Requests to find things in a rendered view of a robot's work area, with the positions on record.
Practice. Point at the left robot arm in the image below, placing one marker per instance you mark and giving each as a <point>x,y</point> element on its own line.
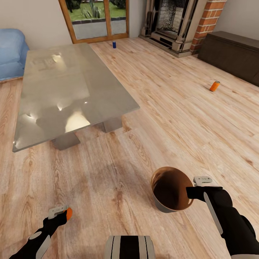
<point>39,242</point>

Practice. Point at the robot trunk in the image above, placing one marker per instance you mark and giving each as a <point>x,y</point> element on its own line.
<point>129,247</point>

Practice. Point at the door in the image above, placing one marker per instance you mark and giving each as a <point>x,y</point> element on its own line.
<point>96,20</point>

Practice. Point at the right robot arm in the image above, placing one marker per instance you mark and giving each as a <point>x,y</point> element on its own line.
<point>236,229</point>

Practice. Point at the trash can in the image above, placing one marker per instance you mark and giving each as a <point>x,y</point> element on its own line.
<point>168,185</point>

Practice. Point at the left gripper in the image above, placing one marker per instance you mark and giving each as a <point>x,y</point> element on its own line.
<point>59,220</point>

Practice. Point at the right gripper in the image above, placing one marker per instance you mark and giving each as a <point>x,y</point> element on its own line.
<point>193,192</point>

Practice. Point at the coffee table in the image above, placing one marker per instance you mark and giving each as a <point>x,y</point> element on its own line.
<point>65,89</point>

